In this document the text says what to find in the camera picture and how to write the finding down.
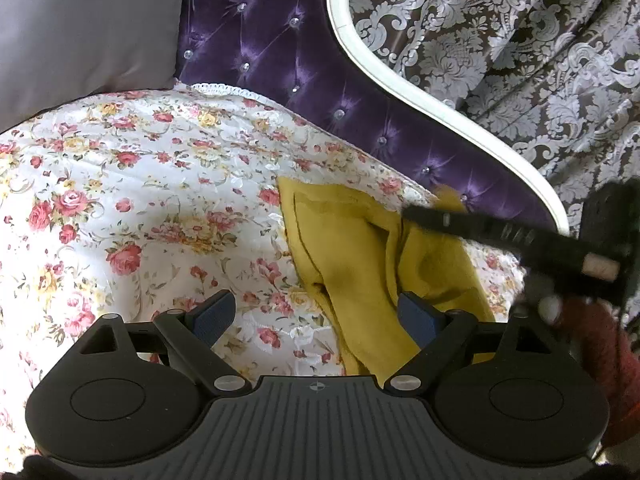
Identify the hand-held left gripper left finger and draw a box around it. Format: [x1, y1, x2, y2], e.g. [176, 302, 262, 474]
[80, 292, 251, 396]

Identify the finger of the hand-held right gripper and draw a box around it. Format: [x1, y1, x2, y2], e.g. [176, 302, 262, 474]
[402, 205, 551, 256]

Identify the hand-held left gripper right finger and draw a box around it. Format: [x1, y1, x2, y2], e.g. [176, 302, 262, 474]
[382, 291, 557, 392]

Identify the yellow knit sweater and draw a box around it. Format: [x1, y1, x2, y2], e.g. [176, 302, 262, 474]
[277, 177, 497, 377]

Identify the person's right forearm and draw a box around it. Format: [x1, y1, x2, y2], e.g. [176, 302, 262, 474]
[562, 297, 640, 443]

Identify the floral bedsheet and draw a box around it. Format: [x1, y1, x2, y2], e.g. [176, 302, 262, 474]
[0, 82, 532, 461]

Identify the brown damask curtain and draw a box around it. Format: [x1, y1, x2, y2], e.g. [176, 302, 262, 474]
[345, 0, 640, 241]

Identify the purple tufted headboard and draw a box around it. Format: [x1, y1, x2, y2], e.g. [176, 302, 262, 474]
[172, 0, 571, 237]

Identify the grey pillow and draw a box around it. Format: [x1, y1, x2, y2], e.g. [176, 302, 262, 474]
[0, 0, 190, 132]

